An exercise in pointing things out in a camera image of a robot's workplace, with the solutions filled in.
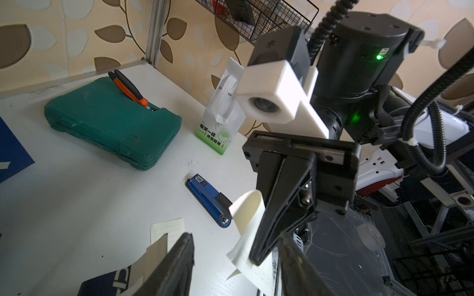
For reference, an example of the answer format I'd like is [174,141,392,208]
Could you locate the right wall wire basket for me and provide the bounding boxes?
[198,1,320,44]

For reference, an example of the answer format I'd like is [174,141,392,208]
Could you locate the blue stapler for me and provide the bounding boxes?
[185,174,233,228]

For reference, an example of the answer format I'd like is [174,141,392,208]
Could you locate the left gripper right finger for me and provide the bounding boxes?
[278,234,335,296]

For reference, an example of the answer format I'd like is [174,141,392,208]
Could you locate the black corrugated cable conduit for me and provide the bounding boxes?
[307,0,474,176]

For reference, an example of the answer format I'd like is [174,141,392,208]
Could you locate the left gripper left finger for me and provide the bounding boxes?
[133,233,195,296]

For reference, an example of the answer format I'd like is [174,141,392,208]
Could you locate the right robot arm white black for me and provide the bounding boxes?
[236,1,474,265]

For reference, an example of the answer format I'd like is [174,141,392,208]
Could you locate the orange black pliers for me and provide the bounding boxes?
[108,69,151,110]

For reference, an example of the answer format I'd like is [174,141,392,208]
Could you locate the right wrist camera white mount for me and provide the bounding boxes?
[236,27,330,139]

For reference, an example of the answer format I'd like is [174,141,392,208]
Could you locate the white receipt sheet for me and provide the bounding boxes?
[151,218,185,251]

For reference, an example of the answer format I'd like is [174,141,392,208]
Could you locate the green white tissue pack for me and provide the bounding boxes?
[195,58,246,155]

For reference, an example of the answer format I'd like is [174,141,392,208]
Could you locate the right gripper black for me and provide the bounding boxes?
[243,131,361,266]

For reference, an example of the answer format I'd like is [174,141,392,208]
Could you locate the small blue white bag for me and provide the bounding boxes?
[77,233,168,296]

